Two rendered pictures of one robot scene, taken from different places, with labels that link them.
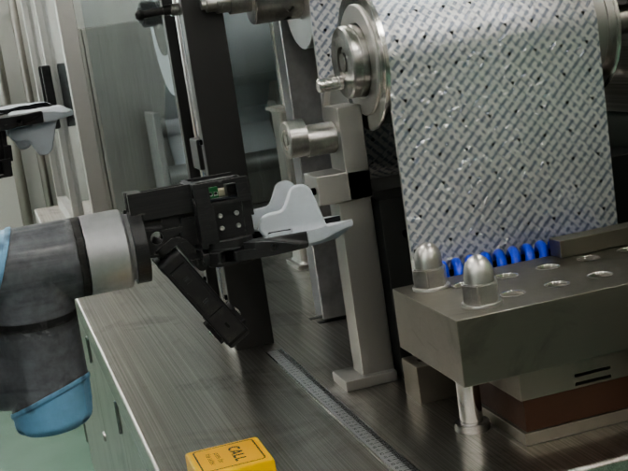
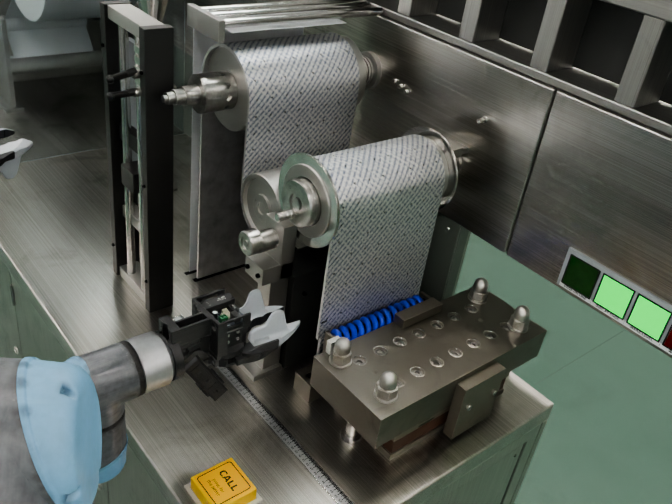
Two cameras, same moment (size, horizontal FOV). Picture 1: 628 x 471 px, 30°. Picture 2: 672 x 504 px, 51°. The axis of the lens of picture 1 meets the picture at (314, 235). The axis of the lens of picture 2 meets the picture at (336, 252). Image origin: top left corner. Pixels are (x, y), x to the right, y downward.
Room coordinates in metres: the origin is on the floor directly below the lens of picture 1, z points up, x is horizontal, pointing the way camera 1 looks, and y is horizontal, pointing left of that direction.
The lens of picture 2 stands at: (0.38, 0.33, 1.76)
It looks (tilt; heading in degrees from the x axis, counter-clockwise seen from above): 32 degrees down; 331
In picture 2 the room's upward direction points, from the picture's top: 9 degrees clockwise
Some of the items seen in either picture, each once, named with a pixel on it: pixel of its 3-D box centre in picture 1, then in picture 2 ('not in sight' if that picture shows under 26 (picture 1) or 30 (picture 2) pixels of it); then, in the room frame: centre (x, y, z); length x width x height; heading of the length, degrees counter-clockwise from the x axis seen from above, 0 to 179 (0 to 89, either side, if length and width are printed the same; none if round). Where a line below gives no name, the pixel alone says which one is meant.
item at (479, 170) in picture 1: (508, 175); (377, 273); (1.20, -0.21, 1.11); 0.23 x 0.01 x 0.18; 105
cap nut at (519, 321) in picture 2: not in sight; (521, 316); (1.09, -0.45, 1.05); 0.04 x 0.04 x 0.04
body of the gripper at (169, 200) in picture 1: (192, 227); (203, 336); (1.11, 0.11, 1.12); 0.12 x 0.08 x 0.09; 105
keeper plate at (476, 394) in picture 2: not in sight; (475, 401); (1.01, -0.32, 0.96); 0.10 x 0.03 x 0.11; 105
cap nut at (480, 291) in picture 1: (478, 279); (387, 384); (1.01, -0.14, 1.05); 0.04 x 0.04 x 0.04
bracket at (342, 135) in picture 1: (344, 248); (264, 300); (1.25, -0.03, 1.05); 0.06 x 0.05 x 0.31; 105
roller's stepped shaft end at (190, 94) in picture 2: (224, 1); (179, 96); (1.45, 0.07, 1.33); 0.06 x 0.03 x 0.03; 105
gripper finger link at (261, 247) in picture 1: (261, 245); (248, 347); (1.10, 0.05, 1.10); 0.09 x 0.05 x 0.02; 96
